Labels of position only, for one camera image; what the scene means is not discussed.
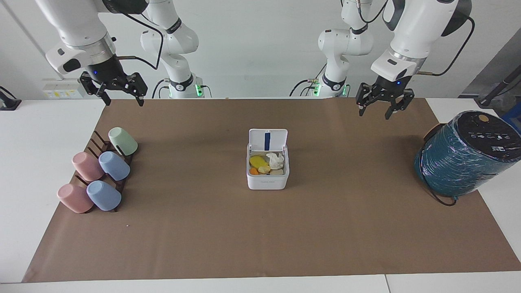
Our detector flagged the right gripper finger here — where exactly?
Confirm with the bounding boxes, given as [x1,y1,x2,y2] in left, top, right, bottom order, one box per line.
[79,72,112,107]
[122,72,148,107]

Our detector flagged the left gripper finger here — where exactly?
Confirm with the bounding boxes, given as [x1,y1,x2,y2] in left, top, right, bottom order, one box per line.
[385,89,415,120]
[356,82,381,118]

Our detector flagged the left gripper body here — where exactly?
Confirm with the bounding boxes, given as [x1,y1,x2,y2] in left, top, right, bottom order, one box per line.
[375,75,413,98]

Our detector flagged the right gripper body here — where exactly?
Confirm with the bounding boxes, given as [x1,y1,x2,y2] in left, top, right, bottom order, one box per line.
[87,55,131,90]

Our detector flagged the small white trash can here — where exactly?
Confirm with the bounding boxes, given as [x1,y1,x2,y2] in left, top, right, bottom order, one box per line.
[246,129,290,190]

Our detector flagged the white power strip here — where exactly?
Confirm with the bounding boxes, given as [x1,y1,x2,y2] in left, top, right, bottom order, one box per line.
[42,79,86,100]

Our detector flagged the green cup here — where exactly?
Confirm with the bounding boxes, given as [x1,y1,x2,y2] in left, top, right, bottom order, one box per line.
[108,127,138,156]

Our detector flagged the dark wooden cup rack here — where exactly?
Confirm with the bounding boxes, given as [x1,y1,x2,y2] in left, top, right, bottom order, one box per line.
[74,130,135,213]

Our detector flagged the pink cup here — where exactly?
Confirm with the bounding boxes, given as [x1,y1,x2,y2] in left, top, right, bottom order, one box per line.
[57,183,94,214]
[72,151,105,182]

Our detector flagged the black stand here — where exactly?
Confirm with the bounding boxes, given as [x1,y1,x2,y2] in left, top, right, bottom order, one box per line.
[474,64,521,109]
[0,86,22,111]

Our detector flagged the blue cup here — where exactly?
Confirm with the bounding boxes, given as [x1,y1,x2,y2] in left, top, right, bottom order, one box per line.
[86,180,122,212]
[99,151,131,181]

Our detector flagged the crumpled white tissue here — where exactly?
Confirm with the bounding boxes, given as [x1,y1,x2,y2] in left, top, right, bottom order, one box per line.
[266,152,285,170]

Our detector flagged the black cable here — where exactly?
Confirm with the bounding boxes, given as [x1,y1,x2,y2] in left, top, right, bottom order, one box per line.
[151,78,170,99]
[117,10,164,71]
[416,14,476,77]
[419,165,459,207]
[289,79,319,97]

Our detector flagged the teal cord spool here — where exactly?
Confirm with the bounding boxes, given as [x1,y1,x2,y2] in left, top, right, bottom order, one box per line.
[414,110,521,198]

